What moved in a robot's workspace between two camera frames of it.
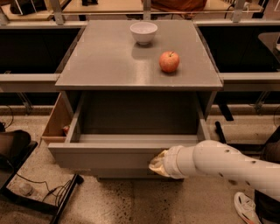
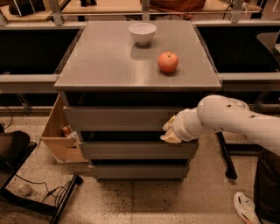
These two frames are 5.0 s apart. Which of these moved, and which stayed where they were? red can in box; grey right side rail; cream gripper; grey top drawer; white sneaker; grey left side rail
Moved: cream gripper; grey top drawer
Stayed: white sneaker; red can in box; grey left side rail; grey right side rail
